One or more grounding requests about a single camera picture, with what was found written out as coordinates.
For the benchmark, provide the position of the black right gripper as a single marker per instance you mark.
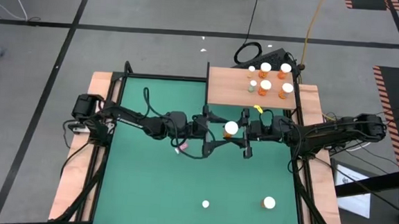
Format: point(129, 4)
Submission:
point(259, 131)

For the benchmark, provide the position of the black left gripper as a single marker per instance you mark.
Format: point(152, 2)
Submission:
point(195, 129)

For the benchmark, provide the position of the orange pill bottle white cap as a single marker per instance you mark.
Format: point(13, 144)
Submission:
point(269, 202)
point(265, 66)
point(231, 127)
point(287, 87)
point(265, 85)
point(285, 68)

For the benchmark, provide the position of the small pink pill bottle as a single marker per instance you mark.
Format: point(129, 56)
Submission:
point(183, 146)

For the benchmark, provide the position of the small teal pill bottle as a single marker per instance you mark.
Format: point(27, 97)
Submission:
point(253, 83)

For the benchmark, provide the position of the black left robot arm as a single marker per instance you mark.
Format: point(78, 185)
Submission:
point(129, 118)

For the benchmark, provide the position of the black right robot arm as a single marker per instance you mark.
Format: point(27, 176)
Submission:
point(326, 133)

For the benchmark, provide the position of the wooden shelf board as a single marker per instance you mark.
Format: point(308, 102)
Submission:
point(228, 89)

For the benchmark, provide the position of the green table mat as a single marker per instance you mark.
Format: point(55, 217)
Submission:
point(180, 194)

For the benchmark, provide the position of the small white cap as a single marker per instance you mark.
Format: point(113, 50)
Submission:
point(205, 203)

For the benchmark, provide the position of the computer monitor white screen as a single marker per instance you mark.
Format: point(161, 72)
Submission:
point(353, 205)

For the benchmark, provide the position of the black metal beam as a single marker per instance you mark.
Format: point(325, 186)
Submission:
point(379, 182)

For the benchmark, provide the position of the black table frame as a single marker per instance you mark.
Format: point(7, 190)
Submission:
point(96, 196)

